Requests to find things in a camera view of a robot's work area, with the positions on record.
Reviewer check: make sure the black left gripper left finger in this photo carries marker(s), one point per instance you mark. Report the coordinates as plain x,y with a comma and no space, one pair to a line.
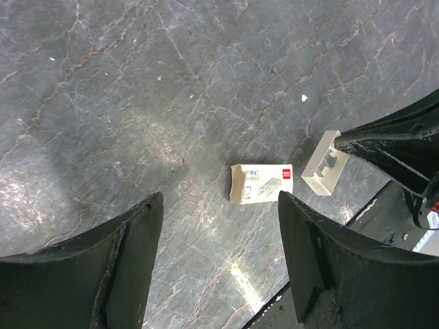
98,279

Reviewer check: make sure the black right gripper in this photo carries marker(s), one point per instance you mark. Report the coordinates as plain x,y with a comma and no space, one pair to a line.
404,145

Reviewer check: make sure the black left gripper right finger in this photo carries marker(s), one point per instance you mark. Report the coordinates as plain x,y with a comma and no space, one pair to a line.
342,279

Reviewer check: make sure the white staple box tray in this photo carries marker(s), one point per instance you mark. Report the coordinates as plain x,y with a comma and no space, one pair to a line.
325,166

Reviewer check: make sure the staple box with red label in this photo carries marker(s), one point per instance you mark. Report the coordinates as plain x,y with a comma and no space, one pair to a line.
259,183

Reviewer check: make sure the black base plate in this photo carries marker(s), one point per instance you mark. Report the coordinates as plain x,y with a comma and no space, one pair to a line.
385,218

